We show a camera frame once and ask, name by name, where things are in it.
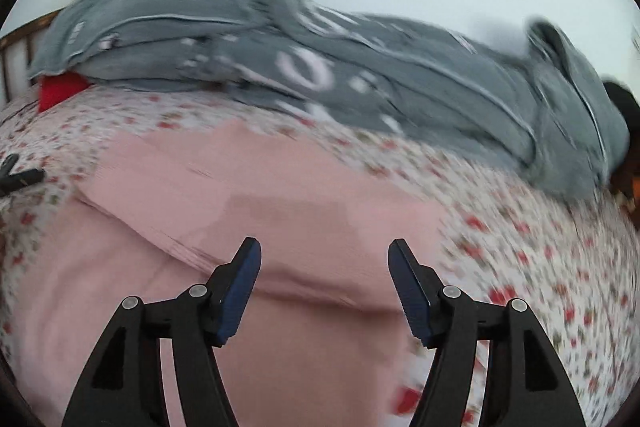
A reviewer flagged grey printed blanket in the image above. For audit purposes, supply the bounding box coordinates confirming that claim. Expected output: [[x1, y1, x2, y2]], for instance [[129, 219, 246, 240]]
[[27, 0, 632, 200]]

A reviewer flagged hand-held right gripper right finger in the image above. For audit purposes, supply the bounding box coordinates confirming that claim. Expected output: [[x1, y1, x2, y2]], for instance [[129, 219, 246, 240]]
[[387, 238, 586, 427]]

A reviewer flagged pink knitted sweater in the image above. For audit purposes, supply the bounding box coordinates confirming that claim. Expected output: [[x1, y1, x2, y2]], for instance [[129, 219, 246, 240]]
[[10, 119, 468, 427]]

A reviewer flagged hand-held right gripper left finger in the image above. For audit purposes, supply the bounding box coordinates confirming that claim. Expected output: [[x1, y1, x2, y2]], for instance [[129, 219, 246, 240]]
[[61, 237, 262, 427]]

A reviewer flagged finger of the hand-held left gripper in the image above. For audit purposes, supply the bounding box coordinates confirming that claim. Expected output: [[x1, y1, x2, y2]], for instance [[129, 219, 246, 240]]
[[0, 153, 46, 198]]

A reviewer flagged wooden bed footboard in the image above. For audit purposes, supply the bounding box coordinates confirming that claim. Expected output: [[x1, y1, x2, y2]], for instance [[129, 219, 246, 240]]
[[611, 142, 640, 228]]

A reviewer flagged black cloth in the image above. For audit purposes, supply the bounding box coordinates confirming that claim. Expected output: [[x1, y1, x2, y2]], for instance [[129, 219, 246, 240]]
[[602, 79, 640, 142]]

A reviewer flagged red pillow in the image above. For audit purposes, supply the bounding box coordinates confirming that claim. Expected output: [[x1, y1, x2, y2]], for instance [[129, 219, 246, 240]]
[[37, 74, 93, 114]]

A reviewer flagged wooden bed headboard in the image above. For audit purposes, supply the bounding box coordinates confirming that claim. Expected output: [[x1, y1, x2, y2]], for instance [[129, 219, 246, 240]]
[[0, 9, 66, 108]]

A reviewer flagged floral bed sheet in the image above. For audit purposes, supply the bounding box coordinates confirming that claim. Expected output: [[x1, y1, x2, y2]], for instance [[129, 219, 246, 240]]
[[0, 84, 640, 427]]

